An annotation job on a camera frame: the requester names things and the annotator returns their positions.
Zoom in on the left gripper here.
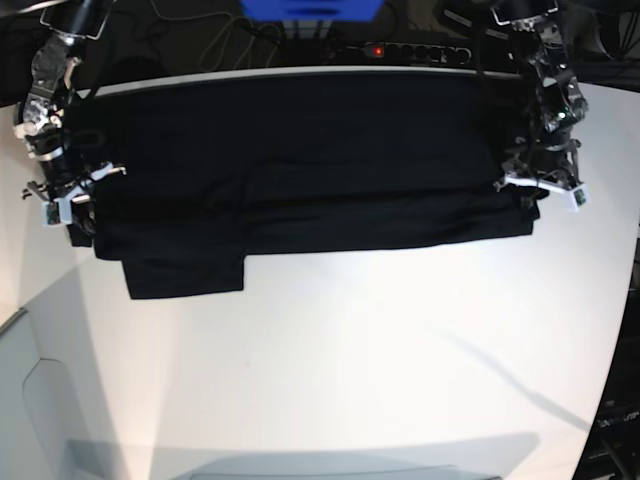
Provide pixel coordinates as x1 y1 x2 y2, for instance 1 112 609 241
494 144 583 213

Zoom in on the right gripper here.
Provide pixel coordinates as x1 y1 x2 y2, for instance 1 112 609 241
20 162 126 235

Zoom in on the black T-shirt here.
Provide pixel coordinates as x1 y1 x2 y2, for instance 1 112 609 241
65 73 539 300

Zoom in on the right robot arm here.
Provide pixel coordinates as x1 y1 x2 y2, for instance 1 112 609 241
13 1 126 243

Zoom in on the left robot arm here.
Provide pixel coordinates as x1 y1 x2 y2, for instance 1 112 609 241
479 1 589 212

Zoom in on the black power strip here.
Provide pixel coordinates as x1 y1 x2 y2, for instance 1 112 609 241
344 42 472 67

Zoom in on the blue plastic box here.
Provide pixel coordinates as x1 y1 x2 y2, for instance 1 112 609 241
240 0 384 22

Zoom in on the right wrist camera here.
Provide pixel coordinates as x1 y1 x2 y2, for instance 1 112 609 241
41 198 73 227

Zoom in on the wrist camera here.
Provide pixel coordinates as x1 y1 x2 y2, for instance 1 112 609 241
564 184 590 212
41 198 73 227

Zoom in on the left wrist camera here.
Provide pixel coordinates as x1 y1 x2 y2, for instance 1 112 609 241
564 184 590 212

